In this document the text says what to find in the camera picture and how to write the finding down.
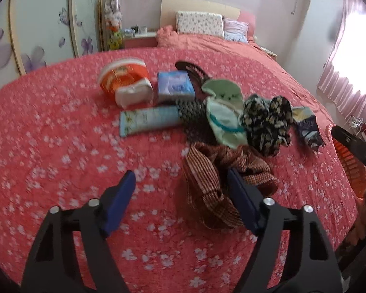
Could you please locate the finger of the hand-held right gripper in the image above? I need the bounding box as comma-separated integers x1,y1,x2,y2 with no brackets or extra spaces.
332,125,366,187

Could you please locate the blue tissue pack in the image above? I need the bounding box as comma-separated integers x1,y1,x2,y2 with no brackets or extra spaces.
157,70,195,105

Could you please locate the pink striped pillow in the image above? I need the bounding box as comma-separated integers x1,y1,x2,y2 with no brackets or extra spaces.
224,18,251,44

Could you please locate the white tissue pack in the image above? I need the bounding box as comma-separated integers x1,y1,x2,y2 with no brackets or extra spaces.
114,78,155,109

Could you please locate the red floral blanket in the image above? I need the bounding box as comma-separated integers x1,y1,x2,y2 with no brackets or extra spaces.
0,47,359,293

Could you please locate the green sock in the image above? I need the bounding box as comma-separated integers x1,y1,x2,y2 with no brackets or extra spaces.
201,79,244,105

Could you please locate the brown checked cloth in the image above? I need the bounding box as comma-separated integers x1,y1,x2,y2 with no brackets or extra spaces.
182,142,280,230

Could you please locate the navy patterned sock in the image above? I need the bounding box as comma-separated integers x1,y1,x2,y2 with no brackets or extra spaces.
292,106,326,152

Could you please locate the beige nightstand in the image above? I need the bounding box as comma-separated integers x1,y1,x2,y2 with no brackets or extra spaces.
258,45,278,61

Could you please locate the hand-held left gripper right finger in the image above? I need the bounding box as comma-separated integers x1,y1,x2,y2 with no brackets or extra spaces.
226,168,344,293

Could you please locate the white floral pillow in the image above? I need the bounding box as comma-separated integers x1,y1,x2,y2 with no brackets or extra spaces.
175,11,225,39

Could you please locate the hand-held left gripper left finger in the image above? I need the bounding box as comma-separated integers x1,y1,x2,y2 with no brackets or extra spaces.
20,170,137,293

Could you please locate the light green cloth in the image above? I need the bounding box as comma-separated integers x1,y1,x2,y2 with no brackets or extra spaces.
205,98,249,149

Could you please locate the pink nightstand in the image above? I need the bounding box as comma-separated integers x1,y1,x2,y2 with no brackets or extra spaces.
123,32,158,49

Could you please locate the light blue cream tube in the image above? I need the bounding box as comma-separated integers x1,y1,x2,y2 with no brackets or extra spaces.
119,105,184,137

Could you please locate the person's right hand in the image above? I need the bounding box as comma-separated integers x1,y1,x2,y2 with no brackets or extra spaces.
346,185,366,251

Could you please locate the black beaded mat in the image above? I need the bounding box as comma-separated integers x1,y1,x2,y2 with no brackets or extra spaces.
175,98,218,145

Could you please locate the pink duvet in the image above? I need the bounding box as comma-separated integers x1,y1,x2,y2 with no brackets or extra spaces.
156,25,272,56

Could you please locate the beige headboard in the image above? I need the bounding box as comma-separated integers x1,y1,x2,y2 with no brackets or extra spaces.
160,0,242,29

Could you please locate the floral sliding wardrobe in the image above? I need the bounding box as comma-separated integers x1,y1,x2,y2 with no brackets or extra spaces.
0,0,106,102

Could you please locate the orange plastic laundry basket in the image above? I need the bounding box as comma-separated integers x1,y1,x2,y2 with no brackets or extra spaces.
326,123,366,199

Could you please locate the pink curtain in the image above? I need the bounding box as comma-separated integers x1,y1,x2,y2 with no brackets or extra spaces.
316,0,366,120

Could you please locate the orange tissue pack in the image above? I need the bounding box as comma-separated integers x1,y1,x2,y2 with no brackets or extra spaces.
97,58,150,99

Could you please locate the black floral cloth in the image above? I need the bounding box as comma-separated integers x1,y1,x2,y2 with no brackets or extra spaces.
238,95,294,157

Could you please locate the white wire rack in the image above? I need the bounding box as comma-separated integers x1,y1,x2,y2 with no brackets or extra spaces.
348,114,366,147

